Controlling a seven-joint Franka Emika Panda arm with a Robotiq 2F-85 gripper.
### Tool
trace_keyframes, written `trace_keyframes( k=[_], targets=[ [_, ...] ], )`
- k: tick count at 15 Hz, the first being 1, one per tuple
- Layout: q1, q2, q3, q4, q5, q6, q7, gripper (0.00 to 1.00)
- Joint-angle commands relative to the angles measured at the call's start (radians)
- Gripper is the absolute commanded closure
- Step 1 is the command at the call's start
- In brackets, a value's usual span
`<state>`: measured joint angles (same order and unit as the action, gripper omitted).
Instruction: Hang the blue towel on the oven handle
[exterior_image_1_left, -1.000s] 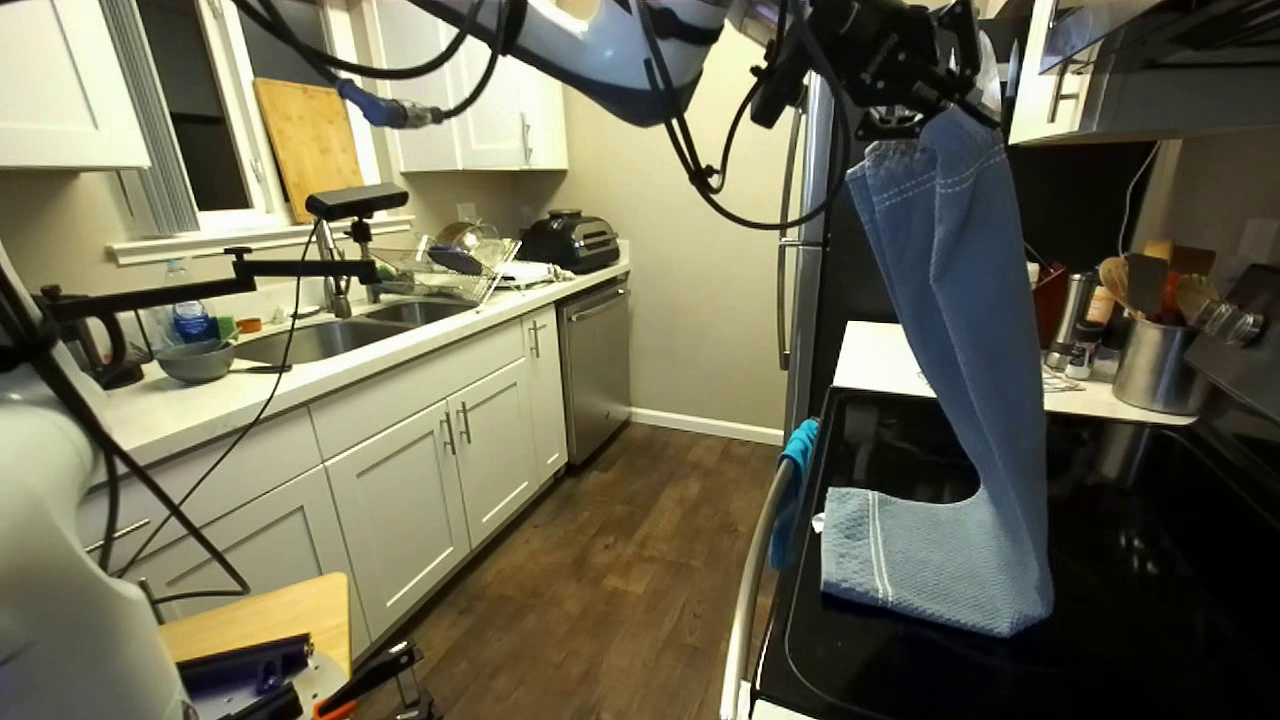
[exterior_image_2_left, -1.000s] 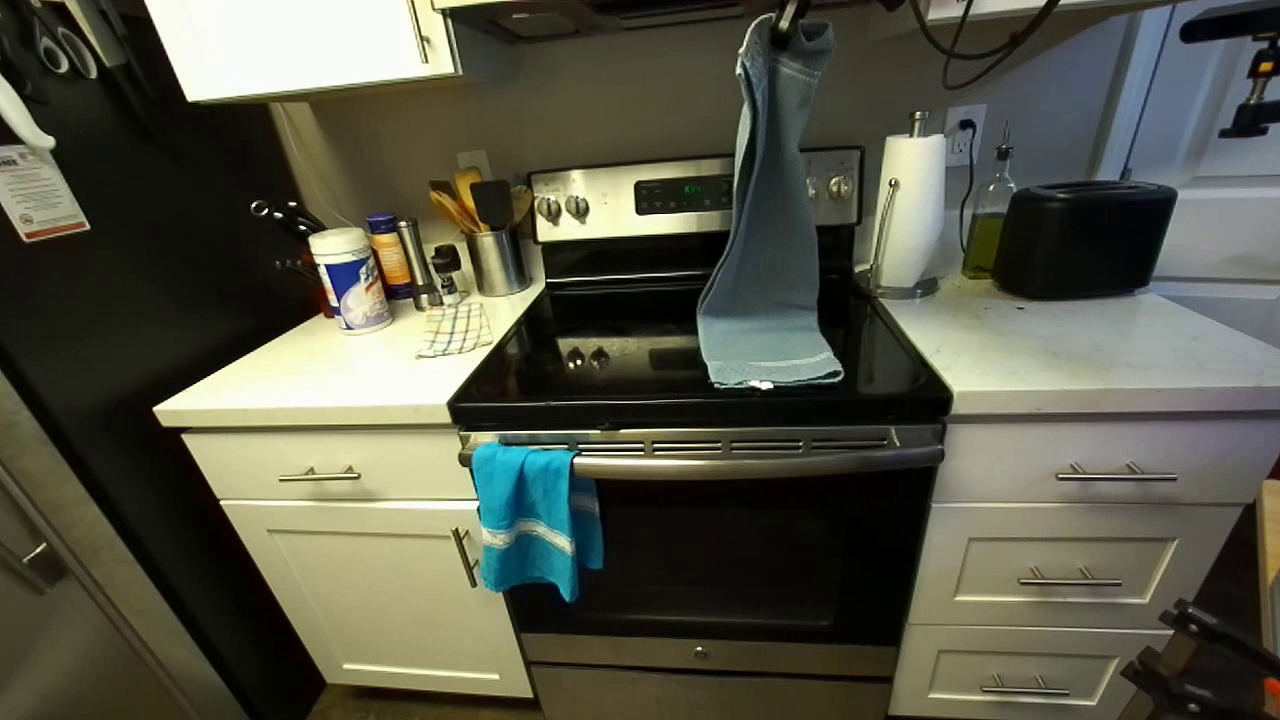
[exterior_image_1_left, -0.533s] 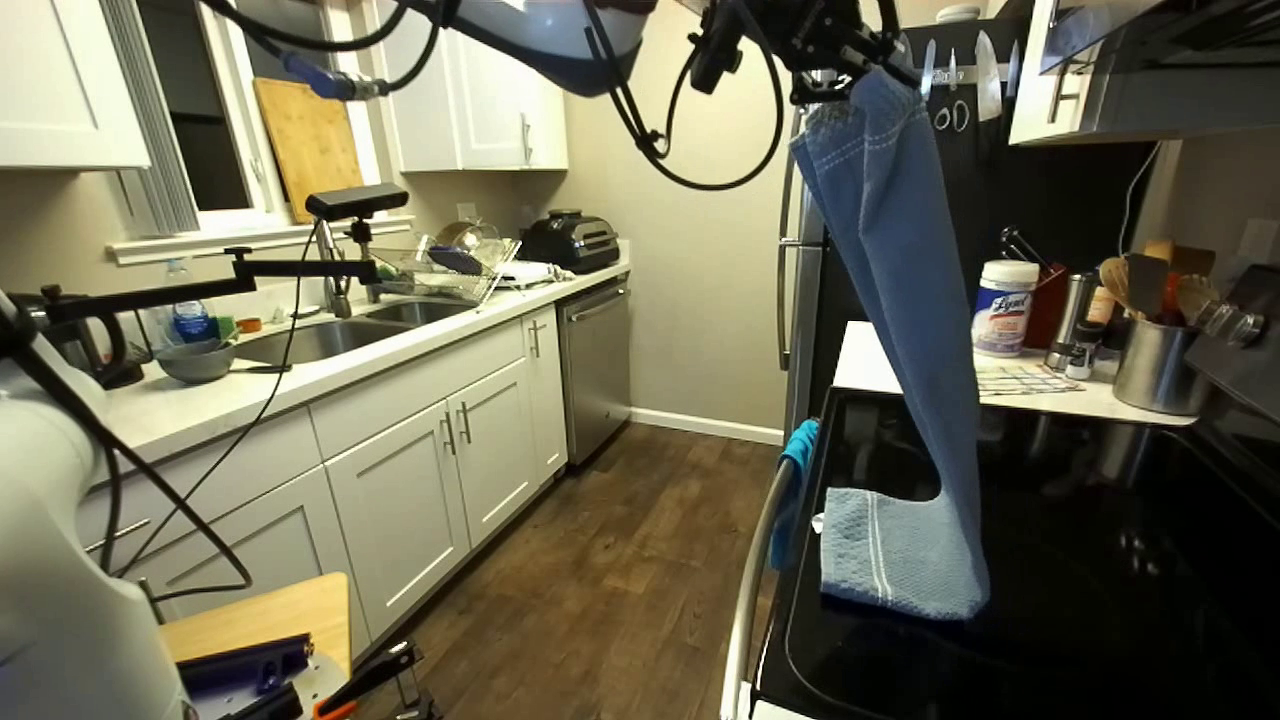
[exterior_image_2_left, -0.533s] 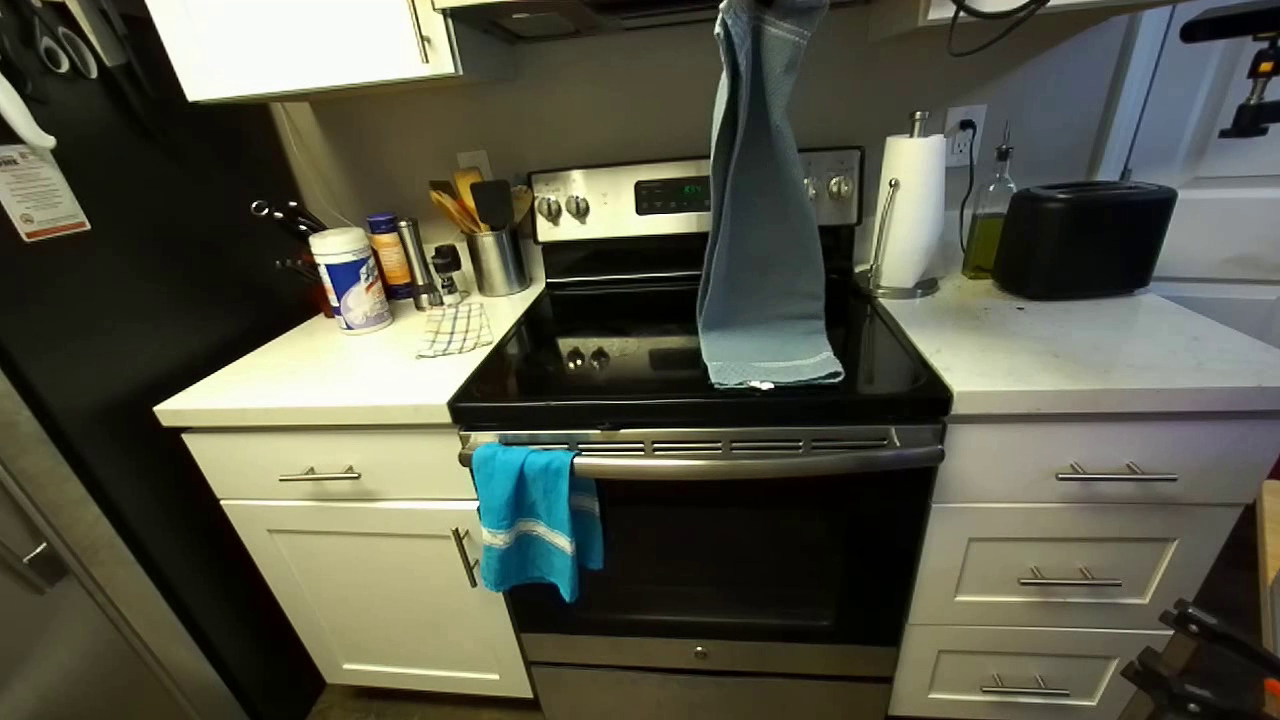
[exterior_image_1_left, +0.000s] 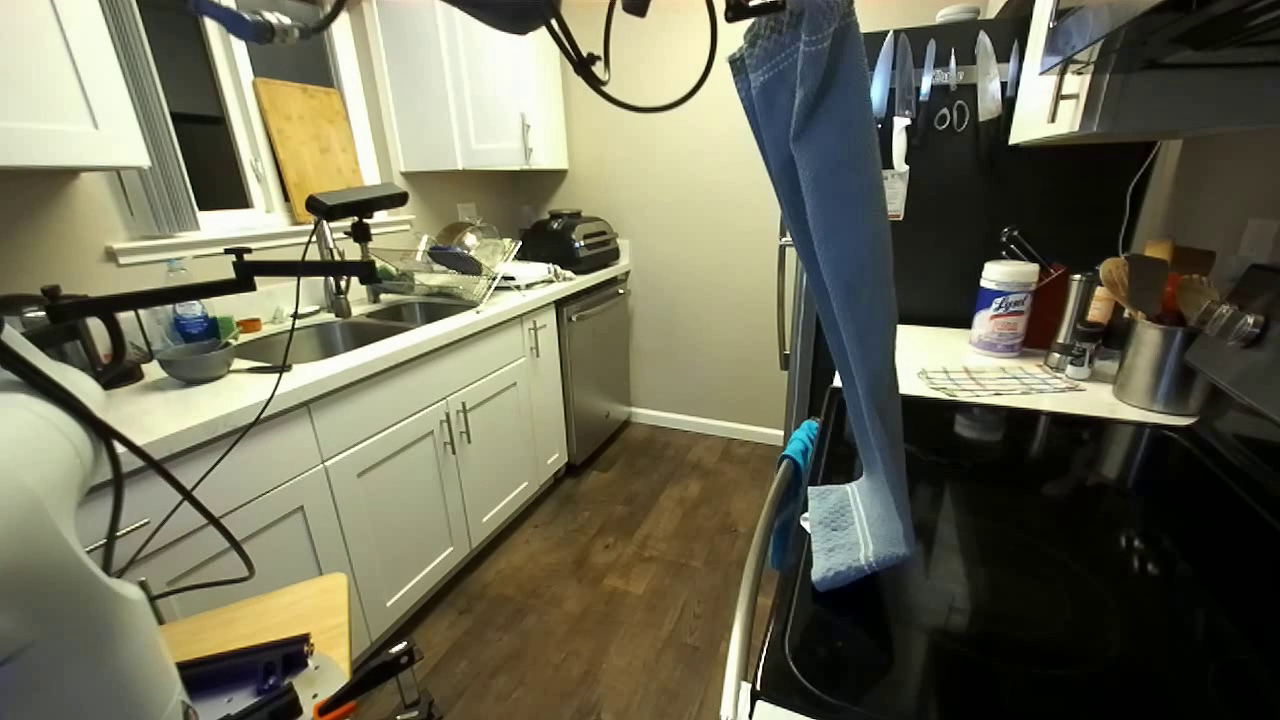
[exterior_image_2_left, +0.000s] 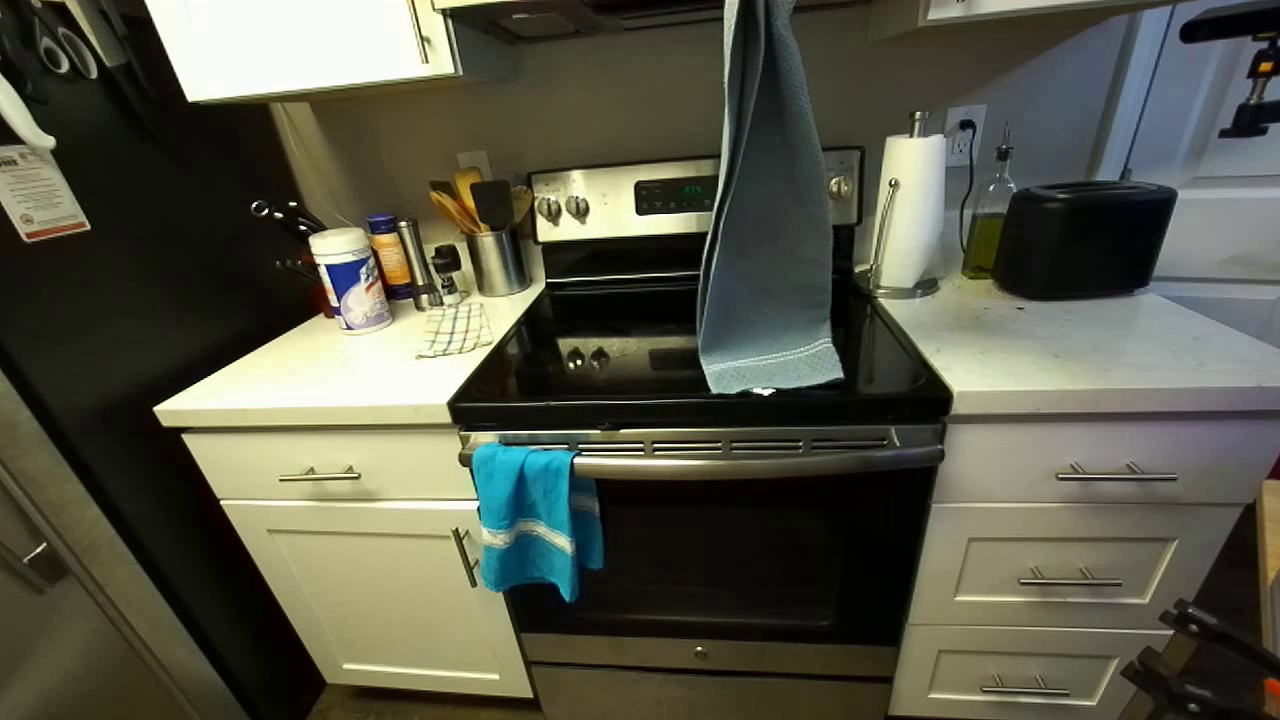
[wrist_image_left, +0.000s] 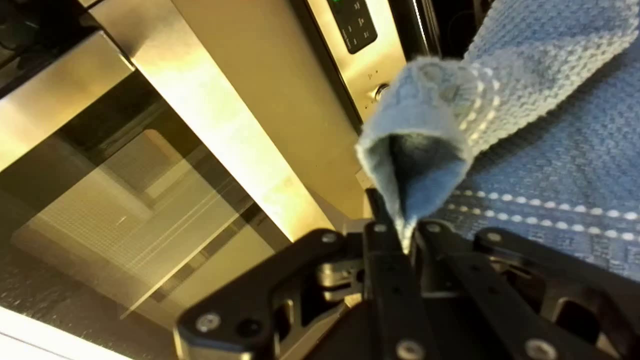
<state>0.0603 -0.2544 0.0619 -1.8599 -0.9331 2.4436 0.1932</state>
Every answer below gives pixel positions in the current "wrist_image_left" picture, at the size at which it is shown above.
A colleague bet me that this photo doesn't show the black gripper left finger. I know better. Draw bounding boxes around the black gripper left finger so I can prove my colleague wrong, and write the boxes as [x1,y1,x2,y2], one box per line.
[173,188,427,360]

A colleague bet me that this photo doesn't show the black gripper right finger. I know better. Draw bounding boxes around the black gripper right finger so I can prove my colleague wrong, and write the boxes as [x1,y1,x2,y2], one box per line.
[407,218,640,360]

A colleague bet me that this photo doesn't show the light blue towel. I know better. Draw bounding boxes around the light blue towel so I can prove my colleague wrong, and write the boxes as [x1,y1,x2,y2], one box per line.
[354,0,640,285]

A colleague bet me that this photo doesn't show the stainless steel electric range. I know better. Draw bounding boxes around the stainless steel electric range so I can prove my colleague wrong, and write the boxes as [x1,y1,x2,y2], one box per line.
[0,0,498,348]

